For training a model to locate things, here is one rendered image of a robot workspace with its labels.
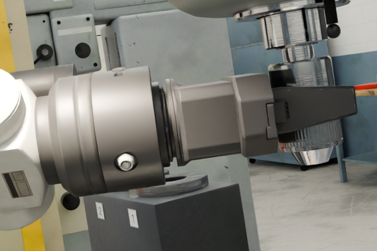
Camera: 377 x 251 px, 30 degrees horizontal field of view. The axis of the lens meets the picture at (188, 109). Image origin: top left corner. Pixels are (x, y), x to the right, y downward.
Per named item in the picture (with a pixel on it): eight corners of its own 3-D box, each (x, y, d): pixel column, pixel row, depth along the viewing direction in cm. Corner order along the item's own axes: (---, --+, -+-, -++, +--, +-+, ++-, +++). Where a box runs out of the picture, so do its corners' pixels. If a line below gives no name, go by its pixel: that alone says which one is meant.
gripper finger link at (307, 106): (356, 121, 50) (270, 134, 50) (350, 77, 50) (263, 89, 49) (362, 123, 48) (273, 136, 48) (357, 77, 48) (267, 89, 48)
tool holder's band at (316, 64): (258, 79, 53) (256, 66, 53) (312, 70, 55) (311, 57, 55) (287, 77, 49) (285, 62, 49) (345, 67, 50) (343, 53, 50)
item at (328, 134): (269, 150, 54) (258, 79, 53) (322, 140, 55) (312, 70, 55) (298, 154, 49) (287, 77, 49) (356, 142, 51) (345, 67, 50)
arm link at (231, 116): (267, 44, 45) (83, 70, 45) (287, 191, 46) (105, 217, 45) (244, 51, 58) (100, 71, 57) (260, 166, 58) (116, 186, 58)
